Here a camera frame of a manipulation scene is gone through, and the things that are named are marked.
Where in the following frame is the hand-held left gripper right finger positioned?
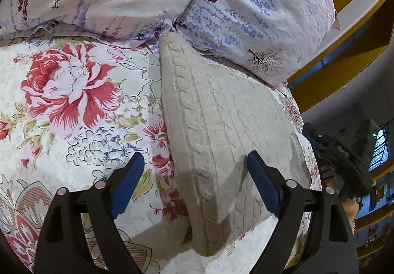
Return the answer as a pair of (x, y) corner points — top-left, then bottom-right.
(247, 151), (359, 274)

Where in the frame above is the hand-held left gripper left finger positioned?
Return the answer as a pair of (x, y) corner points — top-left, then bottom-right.
(33, 151), (145, 274)

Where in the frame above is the beige cable-knit sweater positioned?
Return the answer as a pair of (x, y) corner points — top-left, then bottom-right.
(158, 31), (312, 257)

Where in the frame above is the person's right hand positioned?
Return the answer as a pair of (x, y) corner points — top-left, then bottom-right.
(343, 199), (360, 223)

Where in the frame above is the barred window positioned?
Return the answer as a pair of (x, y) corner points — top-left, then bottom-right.
(368, 124), (390, 173)

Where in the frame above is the floral bed sheet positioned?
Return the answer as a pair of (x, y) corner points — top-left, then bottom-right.
(0, 35), (324, 274)

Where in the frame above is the white lavender-print pillow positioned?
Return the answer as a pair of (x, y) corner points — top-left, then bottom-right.
(175, 0), (342, 90)

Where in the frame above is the yellow wooden frame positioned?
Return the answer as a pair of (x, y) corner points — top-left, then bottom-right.
(286, 0), (394, 114)

